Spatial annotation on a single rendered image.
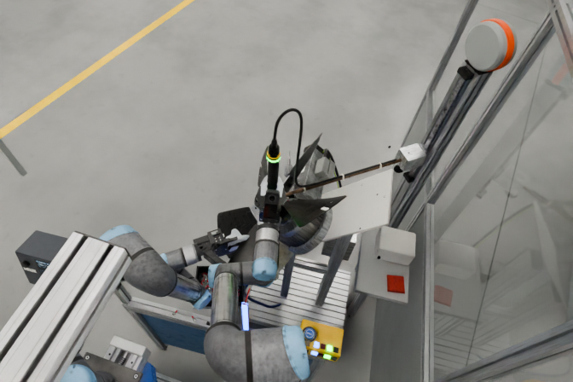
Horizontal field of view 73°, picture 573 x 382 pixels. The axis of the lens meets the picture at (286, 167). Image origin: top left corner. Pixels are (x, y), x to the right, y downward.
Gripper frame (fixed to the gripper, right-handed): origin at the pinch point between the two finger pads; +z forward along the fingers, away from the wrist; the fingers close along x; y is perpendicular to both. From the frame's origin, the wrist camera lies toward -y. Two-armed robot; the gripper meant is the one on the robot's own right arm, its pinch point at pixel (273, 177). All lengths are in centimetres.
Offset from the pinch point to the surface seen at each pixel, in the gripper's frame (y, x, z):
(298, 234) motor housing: 32.8, 12.1, -4.8
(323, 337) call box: 39, 24, -43
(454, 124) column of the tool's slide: -9, 67, 25
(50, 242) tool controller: 23, -79, -21
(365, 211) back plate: 18.7, 37.2, 0.4
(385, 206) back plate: 11.3, 43.2, -1.0
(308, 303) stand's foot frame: 139, 28, 0
